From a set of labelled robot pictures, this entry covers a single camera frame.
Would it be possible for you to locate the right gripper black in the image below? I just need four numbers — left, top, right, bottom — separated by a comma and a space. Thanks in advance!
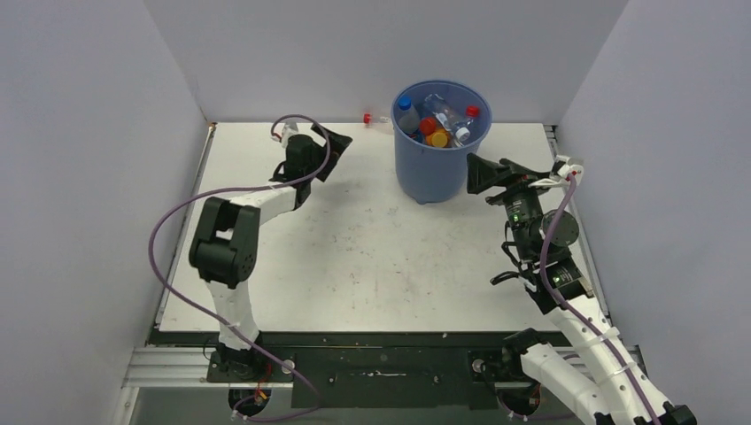
467, 152, 553, 260

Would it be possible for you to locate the blue plastic bin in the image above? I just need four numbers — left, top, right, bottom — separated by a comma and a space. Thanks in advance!
391, 80, 492, 204

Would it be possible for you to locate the orange juice bottle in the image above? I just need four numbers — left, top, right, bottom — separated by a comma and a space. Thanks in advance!
425, 130, 451, 149

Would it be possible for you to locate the clear jar silver lid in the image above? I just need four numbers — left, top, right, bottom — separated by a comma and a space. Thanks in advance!
397, 113, 421, 135

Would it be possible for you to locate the small red cap bottle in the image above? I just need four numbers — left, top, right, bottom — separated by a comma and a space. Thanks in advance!
419, 117, 439, 137

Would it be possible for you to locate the blue label blue cap bottle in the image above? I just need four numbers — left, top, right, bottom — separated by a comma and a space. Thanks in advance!
396, 95, 418, 118

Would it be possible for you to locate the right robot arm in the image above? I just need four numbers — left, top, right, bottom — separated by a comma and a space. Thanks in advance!
467, 153, 698, 424

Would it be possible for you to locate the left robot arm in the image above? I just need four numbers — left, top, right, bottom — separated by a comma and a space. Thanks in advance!
189, 124, 352, 382

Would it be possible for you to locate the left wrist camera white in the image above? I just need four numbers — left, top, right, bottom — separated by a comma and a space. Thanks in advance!
271, 121, 298, 149

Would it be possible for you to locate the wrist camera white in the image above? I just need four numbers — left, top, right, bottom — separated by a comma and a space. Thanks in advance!
530, 155, 584, 189
271, 121, 298, 149

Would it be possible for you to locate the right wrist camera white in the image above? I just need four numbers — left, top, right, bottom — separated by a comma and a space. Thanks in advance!
530, 155, 584, 189

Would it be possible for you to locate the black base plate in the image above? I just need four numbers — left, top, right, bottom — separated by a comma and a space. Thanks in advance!
126, 331, 546, 412

